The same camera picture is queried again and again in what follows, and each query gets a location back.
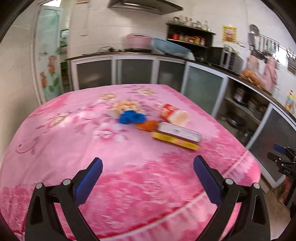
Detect yellow wall poster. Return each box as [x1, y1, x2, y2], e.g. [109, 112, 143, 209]
[222, 26, 237, 44]

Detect yellow white carton box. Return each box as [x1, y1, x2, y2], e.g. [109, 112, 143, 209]
[152, 121, 202, 151]

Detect black microwave oven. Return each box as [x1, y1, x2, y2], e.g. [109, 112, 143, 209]
[208, 47, 243, 74]

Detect blue plastic basin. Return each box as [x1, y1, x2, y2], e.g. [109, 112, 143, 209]
[153, 38, 191, 58]

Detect orange peel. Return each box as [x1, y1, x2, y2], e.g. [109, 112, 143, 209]
[136, 120, 158, 132]

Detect dark wooden spice shelf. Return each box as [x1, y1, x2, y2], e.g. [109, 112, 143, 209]
[166, 23, 216, 60]

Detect glass door with flower decals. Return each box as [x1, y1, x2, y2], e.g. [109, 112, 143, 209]
[34, 3, 70, 103]

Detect pink thermos flask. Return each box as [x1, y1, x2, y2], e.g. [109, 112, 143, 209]
[263, 57, 278, 92]
[246, 55, 259, 74]

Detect steel range hood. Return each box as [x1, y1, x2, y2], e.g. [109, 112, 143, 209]
[108, 0, 183, 15]

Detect blue wrapper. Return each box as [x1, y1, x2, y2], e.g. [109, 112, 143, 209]
[118, 110, 147, 125]

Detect bag of orange snacks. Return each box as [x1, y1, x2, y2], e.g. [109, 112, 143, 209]
[240, 69, 264, 89]

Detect pink floral tablecloth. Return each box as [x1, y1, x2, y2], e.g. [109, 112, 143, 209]
[1, 84, 260, 240]

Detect white kitchen cabinet run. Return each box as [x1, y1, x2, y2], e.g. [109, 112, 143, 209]
[67, 52, 295, 188]

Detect hanging utensil rack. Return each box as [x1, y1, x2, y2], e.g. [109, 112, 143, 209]
[248, 24, 280, 60]

